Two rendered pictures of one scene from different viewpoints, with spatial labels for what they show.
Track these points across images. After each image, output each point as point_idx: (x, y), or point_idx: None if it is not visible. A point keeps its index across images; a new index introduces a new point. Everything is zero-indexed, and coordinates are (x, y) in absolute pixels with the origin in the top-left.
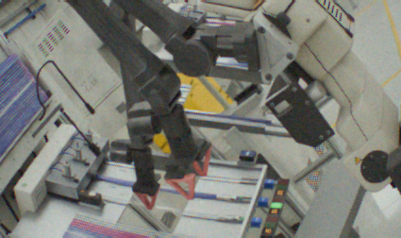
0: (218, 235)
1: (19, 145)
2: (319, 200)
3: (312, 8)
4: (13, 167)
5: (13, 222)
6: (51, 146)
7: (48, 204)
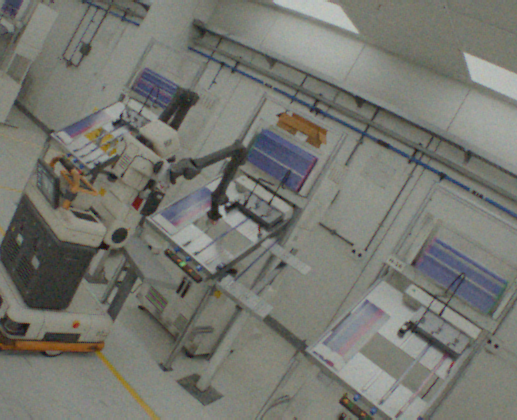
0: (179, 235)
1: (263, 175)
2: (159, 266)
3: (119, 146)
4: (251, 172)
5: None
6: (271, 197)
7: (239, 194)
